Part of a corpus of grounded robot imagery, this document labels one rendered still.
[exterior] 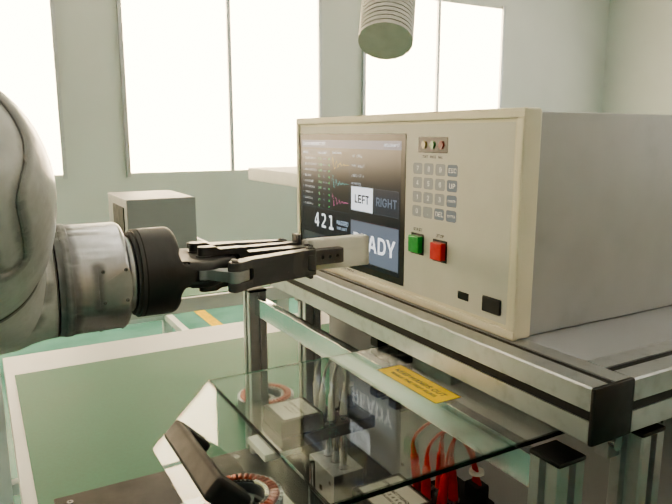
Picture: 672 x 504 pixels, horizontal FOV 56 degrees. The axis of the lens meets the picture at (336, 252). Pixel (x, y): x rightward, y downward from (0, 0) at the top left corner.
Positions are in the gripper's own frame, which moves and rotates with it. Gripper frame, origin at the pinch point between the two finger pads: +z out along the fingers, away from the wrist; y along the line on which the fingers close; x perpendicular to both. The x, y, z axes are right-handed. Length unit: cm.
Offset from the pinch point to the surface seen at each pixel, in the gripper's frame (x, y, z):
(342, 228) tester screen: -0.3, -15.7, 10.0
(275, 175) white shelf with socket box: 1, -98, 38
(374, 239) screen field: -0.7, -8.1, 9.9
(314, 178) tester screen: 5.7, -23.4, 10.0
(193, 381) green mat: -43, -79, 8
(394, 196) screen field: 4.7, -4.1, 9.9
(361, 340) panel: -21.7, -30.3, 22.2
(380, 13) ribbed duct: 45, -102, 73
